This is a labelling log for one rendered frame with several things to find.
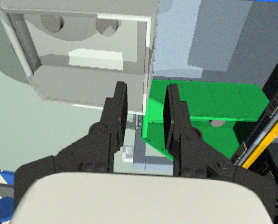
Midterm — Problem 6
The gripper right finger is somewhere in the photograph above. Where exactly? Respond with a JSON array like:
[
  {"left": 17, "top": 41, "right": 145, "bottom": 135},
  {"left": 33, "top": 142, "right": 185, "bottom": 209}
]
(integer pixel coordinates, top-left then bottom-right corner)
[{"left": 163, "top": 84, "right": 276, "bottom": 224}]

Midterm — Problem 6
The yellow flat bar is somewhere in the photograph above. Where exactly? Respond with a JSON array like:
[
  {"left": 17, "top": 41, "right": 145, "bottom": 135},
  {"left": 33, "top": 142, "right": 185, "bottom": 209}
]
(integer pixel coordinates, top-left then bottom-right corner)
[{"left": 240, "top": 119, "right": 278, "bottom": 169}]

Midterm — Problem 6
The grey disc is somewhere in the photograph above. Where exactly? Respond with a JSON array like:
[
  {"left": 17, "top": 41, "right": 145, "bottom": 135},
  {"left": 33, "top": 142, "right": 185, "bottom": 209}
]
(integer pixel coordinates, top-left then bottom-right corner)
[
  {"left": 96, "top": 18, "right": 118, "bottom": 36},
  {"left": 210, "top": 120, "right": 225, "bottom": 127},
  {"left": 40, "top": 15, "right": 64, "bottom": 33}
]

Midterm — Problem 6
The grey metal bin rack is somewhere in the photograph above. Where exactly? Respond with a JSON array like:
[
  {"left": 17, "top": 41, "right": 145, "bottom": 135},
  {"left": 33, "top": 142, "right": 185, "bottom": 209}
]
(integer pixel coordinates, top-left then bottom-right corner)
[{"left": 122, "top": 0, "right": 278, "bottom": 171}]

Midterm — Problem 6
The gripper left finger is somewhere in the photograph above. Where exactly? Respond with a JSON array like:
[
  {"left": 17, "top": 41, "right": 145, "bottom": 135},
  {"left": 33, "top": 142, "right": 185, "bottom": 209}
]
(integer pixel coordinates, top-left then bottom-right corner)
[{"left": 14, "top": 81, "right": 128, "bottom": 211}]

